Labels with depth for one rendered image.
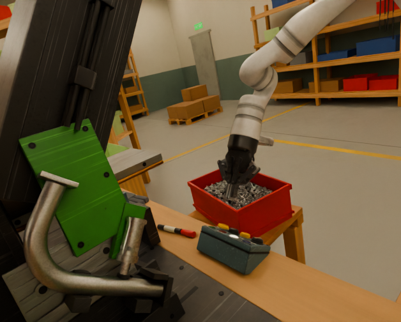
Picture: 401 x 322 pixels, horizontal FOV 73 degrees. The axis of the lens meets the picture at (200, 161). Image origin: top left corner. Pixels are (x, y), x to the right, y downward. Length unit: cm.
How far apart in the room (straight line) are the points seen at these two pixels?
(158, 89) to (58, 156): 992
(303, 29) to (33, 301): 73
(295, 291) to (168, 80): 1023
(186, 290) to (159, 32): 1034
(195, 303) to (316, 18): 65
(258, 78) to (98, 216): 48
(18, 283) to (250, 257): 41
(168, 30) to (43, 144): 1046
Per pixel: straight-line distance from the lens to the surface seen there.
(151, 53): 1043
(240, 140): 67
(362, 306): 57
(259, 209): 83
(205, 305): 58
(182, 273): 66
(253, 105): 70
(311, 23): 72
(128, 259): 50
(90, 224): 51
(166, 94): 1053
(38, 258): 47
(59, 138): 51
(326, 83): 605
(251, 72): 71
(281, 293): 58
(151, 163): 70
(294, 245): 104
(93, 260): 55
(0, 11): 382
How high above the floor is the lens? 133
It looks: 20 degrees down
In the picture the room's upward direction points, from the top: 13 degrees counter-clockwise
